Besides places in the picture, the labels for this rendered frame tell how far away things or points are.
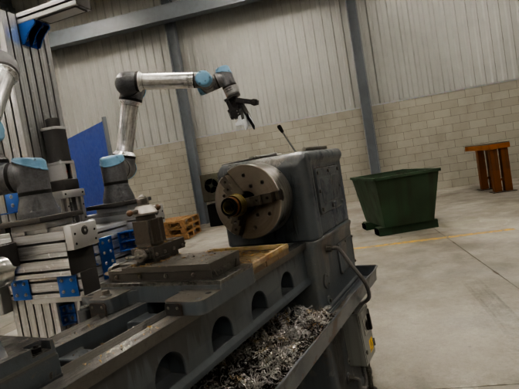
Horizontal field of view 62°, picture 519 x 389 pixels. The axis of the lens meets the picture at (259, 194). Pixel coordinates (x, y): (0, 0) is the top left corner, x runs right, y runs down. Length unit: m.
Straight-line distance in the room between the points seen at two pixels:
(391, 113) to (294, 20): 3.56
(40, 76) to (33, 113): 0.18
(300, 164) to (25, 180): 1.06
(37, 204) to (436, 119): 11.01
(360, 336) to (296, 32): 10.70
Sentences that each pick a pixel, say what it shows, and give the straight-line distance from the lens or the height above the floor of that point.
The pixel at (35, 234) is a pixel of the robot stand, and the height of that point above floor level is 1.10.
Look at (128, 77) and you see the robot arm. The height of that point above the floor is 1.74.
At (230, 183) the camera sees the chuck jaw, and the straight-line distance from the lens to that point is 1.78.
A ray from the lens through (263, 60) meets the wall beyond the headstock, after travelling 12.28.
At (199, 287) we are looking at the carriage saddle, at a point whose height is 0.91.
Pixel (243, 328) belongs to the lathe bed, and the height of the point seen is 0.71.
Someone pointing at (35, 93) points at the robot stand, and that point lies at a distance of 2.17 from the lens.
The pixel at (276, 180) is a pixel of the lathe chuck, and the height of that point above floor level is 1.15.
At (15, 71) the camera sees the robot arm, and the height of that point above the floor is 1.70.
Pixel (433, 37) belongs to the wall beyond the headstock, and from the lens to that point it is 12.42.
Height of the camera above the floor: 1.20
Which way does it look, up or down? 3 degrees down
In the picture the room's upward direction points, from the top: 9 degrees counter-clockwise
